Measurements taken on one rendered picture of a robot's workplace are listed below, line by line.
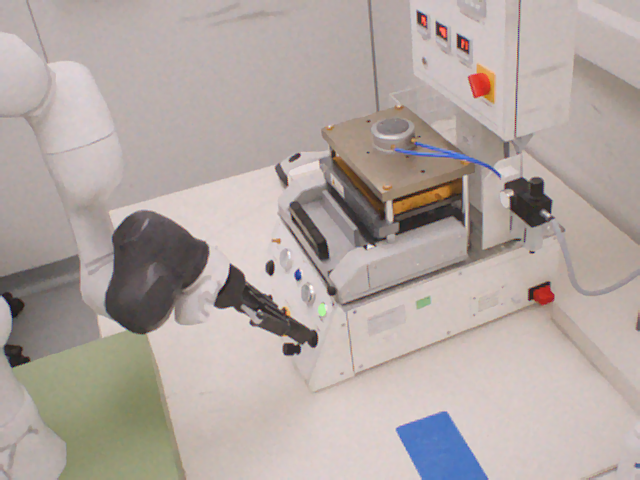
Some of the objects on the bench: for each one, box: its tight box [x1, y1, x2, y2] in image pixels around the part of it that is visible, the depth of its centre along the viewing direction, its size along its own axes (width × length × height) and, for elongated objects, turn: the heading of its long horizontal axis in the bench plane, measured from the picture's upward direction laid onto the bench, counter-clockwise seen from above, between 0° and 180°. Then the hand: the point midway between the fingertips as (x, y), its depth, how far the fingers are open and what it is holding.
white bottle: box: [615, 422, 640, 480], centre depth 110 cm, size 5×5×14 cm
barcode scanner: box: [275, 152, 329, 187], centre depth 197 cm, size 20×8×8 cm, turn 118°
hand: (294, 329), depth 135 cm, fingers closed
